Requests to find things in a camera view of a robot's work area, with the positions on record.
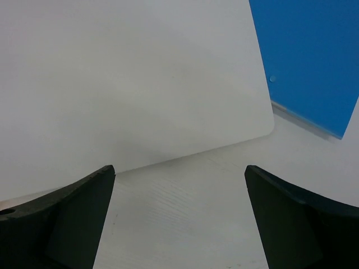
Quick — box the blue folder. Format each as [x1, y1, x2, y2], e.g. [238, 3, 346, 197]
[250, 1, 358, 139]

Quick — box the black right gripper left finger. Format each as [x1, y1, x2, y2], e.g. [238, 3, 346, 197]
[1, 165, 115, 268]

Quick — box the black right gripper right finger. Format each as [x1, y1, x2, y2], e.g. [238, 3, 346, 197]
[245, 165, 358, 268]

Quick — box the white clipboard with metal clip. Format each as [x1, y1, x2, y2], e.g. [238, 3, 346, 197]
[1, 1, 274, 200]

